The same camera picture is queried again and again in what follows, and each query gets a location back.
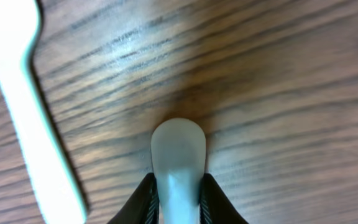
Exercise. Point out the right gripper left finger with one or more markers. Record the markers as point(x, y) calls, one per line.
point(143, 205)

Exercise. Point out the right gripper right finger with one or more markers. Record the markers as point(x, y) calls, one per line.
point(215, 207)

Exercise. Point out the white plastic knife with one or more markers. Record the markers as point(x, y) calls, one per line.
point(178, 149)

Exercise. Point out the pale blue plastic knife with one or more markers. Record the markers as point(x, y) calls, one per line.
point(53, 181)

